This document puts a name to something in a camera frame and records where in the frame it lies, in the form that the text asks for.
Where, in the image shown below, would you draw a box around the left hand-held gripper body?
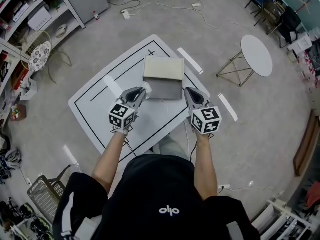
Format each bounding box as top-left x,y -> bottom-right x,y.
108,97 -> 140,131

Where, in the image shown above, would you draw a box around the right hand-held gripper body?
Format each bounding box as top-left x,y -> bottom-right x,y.
187,100 -> 224,136

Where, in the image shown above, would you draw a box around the clear plastic bag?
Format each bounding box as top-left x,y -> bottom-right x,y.
141,81 -> 154,101

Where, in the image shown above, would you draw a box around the grey box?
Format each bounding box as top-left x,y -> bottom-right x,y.
141,55 -> 186,102

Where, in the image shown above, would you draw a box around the person's right forearm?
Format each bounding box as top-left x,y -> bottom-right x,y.
193,133 -> 219,201

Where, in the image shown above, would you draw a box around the person's left forearm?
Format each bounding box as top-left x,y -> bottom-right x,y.
91,129 -> 130,195

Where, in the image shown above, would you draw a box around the brown bin with trash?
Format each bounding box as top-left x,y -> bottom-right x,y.
9,104 -> 28,123

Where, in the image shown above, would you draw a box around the white table with black lines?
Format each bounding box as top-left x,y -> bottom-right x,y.
68,34 -> 211,163

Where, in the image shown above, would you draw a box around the round white side table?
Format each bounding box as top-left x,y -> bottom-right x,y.
216,34 -> 274,88

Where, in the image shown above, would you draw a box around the person's black shirt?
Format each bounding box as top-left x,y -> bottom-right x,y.
52,153 -> 261,240

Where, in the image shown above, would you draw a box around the white plastic bin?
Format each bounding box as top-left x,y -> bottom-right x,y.
19,77 -> 39,102

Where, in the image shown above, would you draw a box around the grey metal cabinet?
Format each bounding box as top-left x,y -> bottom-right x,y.
58,0 -> 111,25

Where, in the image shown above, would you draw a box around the brown wooden boards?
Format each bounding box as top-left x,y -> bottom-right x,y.
292,109 -> 320,178

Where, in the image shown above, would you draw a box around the olive chair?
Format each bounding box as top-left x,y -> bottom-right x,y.
254,1 -> 286,35

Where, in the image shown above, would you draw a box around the small white cabinet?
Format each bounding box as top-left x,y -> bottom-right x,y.
287,32 -> 314,53

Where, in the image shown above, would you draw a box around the black chair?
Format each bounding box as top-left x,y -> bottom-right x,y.
274,6 -> 302,49

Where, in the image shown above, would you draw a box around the grey metal mesh basket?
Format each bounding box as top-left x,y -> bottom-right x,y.
26,174 -> 67,225

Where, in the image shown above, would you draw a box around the white headset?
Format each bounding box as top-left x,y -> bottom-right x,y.
4,148 -> 24,170

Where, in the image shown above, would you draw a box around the white metal shelf rack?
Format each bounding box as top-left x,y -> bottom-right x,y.
0,0 -> 86,95

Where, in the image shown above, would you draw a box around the wooden coat rack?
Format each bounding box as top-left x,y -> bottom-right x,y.
295,0 -> 314,15

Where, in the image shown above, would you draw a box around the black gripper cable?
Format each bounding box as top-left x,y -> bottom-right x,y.
124,142 -> 138,158
189,143 -> 199,163

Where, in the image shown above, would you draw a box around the wire chair with floral cushion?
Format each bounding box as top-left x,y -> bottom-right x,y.
20,30 -> 73,85

